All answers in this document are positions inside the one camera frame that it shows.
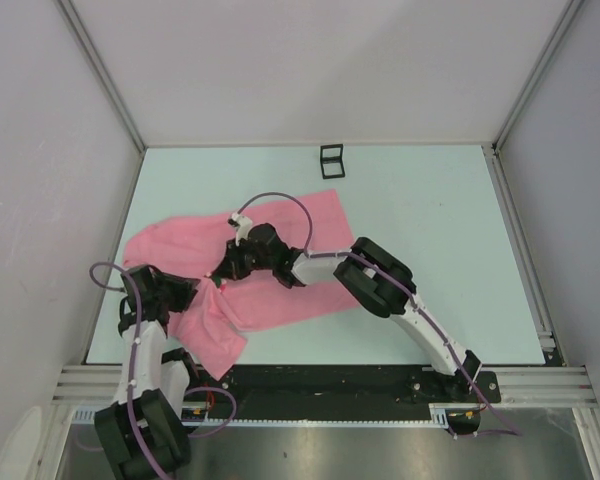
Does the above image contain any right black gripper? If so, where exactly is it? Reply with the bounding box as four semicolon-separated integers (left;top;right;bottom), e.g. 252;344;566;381
214;237;275;282

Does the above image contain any pink t-shirt garment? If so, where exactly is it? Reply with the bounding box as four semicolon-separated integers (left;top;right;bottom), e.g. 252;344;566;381
123;190;358;379

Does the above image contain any plush flower brooch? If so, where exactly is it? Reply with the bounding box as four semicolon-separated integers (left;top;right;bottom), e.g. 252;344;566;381
205;273;227;292

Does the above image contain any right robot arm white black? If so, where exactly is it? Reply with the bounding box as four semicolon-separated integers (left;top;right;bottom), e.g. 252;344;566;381
211;223;482;401

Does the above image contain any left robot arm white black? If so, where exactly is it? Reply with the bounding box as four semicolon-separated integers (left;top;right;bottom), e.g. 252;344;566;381
94;265;201;479

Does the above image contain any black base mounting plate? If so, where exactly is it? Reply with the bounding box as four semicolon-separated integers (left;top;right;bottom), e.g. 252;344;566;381
192;365;479;421

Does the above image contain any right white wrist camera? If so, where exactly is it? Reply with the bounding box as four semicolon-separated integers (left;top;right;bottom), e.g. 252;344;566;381
228;212;253;246

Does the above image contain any front aluminium frame rail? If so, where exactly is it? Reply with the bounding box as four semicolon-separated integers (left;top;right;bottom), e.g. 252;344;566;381
53;365;597;407

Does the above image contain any aluminium frame rail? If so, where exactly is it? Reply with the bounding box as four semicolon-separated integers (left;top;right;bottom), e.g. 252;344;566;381
53;365;597;407
481;144;560;352

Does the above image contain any black square frame stand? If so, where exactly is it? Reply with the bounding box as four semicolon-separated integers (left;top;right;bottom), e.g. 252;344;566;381
319;144;346;180

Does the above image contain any white slotted cable duct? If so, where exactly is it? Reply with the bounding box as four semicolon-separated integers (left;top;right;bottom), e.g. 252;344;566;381
71;406;481;429

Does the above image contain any right aluminium frame rail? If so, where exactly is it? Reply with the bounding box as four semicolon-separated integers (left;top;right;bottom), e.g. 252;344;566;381
481;144;560;352

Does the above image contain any left corner aluminium post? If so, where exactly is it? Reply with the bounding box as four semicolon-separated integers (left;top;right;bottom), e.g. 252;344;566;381
54;0;147;154

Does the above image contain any corner aluminium post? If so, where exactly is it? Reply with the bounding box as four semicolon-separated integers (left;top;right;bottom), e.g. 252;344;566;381
54;0;147;154
492;0;587;152

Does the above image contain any right corner aluminium post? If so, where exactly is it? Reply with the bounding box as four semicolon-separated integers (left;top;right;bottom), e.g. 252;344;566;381
492;0;587;152

